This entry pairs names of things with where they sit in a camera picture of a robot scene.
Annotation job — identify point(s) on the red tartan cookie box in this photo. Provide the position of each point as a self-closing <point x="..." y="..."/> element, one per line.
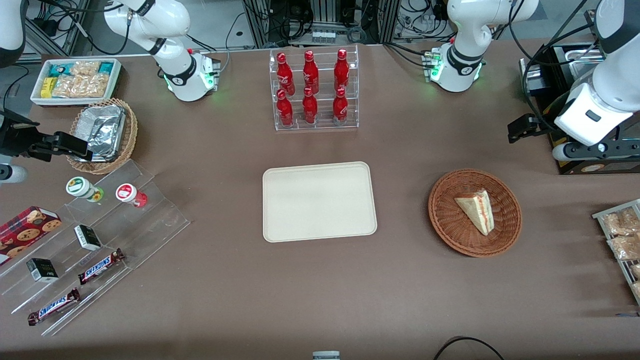
<point x="25" y="232"/>

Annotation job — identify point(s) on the green label drink cup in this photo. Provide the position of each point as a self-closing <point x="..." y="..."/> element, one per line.
<point x="80" y="187"/>

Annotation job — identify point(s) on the tan wicker basket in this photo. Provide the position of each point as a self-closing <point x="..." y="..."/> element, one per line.
<point x="131" y="135"/>

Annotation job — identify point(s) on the yellow snack packet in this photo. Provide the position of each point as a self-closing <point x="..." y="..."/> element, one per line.
<point x="47" y="87"/>

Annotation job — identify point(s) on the clear bag of crackers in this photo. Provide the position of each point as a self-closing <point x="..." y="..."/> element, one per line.
<point x="85" y="68"/>
<point x="95" y="86"/>
<point x="67" y="86"/>

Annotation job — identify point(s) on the red cola bottle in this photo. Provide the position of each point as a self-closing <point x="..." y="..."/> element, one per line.
<point x="285" y="110"/>
<point x="310" y="107"/>
<point x="340" y="107"/>
<point x="310" y="72"/>
<point x="341" y="70"/>
<point x="285" y="75"/>

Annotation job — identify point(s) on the white power strip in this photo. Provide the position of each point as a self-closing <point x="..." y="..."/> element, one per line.
<point x="323" y="36"/>

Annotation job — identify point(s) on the aluminium frame rack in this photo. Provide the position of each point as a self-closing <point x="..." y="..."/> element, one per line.
<point x="260" y="25"/>

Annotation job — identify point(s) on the white rectangular snack bin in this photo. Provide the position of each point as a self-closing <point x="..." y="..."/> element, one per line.
<point x="75" y="101"/>

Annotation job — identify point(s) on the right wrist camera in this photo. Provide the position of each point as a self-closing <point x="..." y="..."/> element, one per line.
<point x="12" y="174"/>

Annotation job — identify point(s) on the clear acrylic stepped display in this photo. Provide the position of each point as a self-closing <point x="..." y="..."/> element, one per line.
<point x="150" y="225"/>

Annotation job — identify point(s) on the aluminium foil container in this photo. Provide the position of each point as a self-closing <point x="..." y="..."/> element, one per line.
<point x="102" y="130"/>

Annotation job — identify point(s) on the small grey object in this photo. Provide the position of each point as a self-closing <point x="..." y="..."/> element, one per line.
<point x="326" y="356"/>

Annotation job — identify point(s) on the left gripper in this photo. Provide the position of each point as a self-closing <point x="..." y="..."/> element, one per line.
<point x="539" y="123"/>

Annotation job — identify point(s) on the clear bag of biscuits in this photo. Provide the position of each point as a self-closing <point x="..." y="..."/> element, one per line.
<point x="622" y="221"/>
<point x="637" y="290"/>
<point x="636" y="271"/>
<point x="625" y="247"/>

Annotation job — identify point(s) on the brown round wicker basket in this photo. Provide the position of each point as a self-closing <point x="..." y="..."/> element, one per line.
<point x="450" y="225"/>

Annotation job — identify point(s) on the cream plastic tray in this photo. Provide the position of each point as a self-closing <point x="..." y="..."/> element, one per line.
<point x="320" y="202"/>

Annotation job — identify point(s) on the teal snack packet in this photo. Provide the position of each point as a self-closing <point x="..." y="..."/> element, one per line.
<point x="57" y="70"/>
<point x="106" y="67"/>

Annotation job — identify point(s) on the triangular sandwich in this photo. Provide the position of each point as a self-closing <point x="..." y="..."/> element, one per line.
<point x="477" y="210"/>

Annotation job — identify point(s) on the small black box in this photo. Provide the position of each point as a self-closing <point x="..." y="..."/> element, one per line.
<point x="42" y="270"/>
<point x="87" y="238"/>

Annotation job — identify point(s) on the Snickers chocolate bar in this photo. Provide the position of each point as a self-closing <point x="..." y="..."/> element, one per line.
<point x="52" y="306"/>
<point x="100" y="266"/>

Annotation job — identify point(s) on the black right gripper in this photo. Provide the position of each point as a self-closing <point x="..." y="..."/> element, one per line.
<point x="15" y="138"/>

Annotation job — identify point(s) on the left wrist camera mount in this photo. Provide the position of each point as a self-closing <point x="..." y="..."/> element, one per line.
<point x="562" y="152"/>

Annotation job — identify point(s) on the clear acrylic bottle rack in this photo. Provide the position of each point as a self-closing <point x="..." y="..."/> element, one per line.
<point x="325" y="127"/>

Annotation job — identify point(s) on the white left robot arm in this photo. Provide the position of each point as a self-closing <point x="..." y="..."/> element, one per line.
<point x="465" y="45"/>

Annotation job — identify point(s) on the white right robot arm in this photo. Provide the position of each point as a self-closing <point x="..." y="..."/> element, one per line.
<point x="175" y="75"/>

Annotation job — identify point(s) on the red label drink cup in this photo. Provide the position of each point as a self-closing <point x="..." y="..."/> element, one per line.
<point x="127" y="193"/>

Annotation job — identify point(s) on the black box with yellow panel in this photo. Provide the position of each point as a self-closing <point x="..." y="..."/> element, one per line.
<point x="600" y="169"/>

